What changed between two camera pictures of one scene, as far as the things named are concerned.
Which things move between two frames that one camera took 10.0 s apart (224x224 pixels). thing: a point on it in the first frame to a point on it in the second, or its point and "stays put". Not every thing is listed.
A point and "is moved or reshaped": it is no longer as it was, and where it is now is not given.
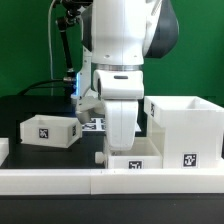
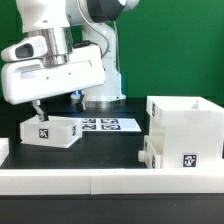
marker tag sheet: (99, 125) stays put
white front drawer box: (142, 155) is moved or reshaped
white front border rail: (111, 181) stays put
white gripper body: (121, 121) to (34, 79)
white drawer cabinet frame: (186, 131) stays put
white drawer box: (51, 131) stays put
